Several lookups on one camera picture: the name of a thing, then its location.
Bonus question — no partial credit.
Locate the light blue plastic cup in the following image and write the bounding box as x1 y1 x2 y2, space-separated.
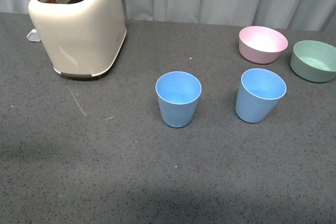
235 68 287 123

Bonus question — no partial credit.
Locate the cream white toaster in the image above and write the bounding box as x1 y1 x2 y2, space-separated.
28 0 127 78

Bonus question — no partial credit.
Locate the pink plastic bowl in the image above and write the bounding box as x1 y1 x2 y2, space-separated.
239 26 288 65

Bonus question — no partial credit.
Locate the small clear plastic piece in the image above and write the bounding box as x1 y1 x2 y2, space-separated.
26 29 41 42

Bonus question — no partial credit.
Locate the green plastic bowl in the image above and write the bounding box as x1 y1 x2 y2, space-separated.
290 40 335 83

